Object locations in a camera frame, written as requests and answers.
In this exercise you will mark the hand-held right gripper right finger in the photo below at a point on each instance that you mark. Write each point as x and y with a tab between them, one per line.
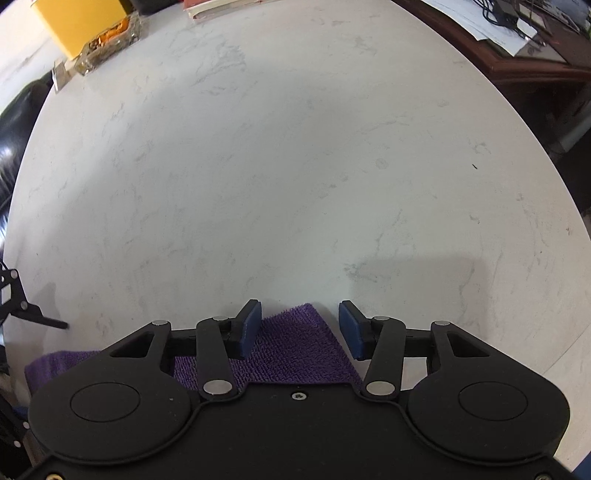
352	330

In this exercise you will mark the black leather chair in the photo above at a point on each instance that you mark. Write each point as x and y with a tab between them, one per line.
16	152

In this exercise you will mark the clear box orange contents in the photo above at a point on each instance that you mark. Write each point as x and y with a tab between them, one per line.
108	44

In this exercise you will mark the white papers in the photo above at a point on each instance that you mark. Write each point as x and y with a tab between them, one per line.
466	18

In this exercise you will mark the yellow box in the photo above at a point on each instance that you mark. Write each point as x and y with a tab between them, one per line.
74	23

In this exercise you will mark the dark wooden desk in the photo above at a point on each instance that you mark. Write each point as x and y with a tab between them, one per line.
545	78

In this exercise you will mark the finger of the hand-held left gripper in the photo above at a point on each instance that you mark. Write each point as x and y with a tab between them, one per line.
32	311
16	438

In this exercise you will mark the black power adapter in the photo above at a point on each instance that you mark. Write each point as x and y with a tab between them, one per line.
508	8

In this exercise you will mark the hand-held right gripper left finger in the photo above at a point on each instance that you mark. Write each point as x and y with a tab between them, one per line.
251	330

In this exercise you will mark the red book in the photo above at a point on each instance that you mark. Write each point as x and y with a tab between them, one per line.
217	8

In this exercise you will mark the purple towel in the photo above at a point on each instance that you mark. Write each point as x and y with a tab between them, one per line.
295	350

